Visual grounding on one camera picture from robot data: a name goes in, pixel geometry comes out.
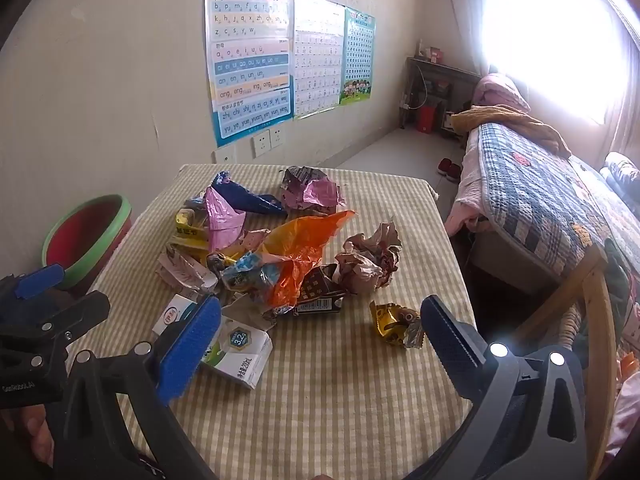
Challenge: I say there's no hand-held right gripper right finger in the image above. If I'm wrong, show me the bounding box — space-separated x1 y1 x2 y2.
405 294 587 480

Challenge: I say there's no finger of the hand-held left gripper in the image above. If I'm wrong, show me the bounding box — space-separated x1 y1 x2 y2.
0 262 67 311
10 291 112 361

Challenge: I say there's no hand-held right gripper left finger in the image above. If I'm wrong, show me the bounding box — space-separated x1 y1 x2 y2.
50 294 223 480

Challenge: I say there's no white milk carton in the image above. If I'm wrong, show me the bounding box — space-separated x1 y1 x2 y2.
151 292 273 391

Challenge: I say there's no red bin with green rim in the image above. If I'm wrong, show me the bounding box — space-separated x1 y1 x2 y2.
41 195 133 291

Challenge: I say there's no yellow brown snack wrapper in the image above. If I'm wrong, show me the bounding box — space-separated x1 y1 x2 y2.
369 301 426 350

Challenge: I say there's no white line-drawing wrapper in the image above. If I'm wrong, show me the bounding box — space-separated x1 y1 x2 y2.
156 246 220 295

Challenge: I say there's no brown paper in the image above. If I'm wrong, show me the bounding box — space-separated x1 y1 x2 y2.
334 220 403 293

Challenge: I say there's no pink wrapper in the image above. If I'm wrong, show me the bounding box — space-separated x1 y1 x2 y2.
202 186 248 251

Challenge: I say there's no dark brown carton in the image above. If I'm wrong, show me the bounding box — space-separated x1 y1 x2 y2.
292 262 348 317

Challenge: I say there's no orange plastic bag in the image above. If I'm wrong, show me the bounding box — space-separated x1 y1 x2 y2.
260 210 358 311

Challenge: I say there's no dark blue wrapper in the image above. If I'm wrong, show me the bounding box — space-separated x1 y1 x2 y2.
210 171 288 218

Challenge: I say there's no person's left hand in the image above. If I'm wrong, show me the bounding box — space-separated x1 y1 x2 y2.
0 402 55 467

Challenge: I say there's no light blue wrapper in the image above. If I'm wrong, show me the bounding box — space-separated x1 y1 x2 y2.
220 252 281 293

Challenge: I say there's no beige checked tablecloth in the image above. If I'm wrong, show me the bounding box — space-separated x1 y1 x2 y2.
65 162 478 480

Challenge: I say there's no wooden chair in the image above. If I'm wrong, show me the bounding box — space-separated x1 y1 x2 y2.
510 245 626 466

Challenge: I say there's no bed with patchwork quilt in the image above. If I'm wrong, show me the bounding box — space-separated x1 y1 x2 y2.
445 120 640 286

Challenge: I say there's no purple crumpled wrapper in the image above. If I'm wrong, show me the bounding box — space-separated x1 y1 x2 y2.
279 166 347 217

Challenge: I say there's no mustard yellow blanket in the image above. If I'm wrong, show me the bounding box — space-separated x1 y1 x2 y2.
450 105 572 158

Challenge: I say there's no blue patterned pillow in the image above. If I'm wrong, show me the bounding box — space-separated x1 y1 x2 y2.
600 152 640 201

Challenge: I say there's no pink folded quilt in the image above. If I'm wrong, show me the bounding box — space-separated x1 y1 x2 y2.
472 72 531 113

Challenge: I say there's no grey shelf unit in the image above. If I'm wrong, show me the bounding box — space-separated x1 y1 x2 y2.
402 55 483 136

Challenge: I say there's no pale patterned curtain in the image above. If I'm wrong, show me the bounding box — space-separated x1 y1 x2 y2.
435 0 501 78
595 75 640 161

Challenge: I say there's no bright window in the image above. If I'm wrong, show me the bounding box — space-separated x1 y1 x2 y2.
482 0 631 121

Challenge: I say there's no blue letter wall poster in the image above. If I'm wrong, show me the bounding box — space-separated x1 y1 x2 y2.
202 0 296 148

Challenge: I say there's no green chart wall poster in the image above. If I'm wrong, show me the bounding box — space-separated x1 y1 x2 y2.
339 6 377 107

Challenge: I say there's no white chart wall poster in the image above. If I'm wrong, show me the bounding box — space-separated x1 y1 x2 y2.
291 0 347 121

